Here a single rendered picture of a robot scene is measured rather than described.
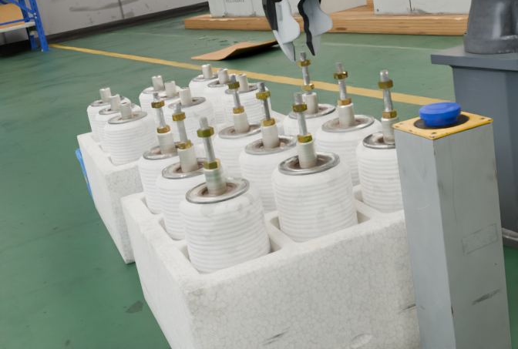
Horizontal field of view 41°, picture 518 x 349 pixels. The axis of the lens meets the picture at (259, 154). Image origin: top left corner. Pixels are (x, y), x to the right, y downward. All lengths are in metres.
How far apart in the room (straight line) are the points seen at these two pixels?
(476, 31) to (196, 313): 0.61
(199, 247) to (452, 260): 0.28
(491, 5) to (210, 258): 0.58
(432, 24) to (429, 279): 2.63
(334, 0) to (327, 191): 3.49
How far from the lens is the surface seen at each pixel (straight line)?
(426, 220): 0.71
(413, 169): 0.71
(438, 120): 0.69
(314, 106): 1.08
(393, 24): 3.53
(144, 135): 1.29
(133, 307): 1.15
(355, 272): 0.82
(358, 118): 1.00
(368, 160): 0.86
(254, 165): 0.91
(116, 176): 1.27
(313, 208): 0.81
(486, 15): 1.10
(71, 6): 7.31
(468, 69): 1.12
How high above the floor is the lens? 0.51
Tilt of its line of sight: 16 degrees down
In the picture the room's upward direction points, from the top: 11 degrees counter-clockwise
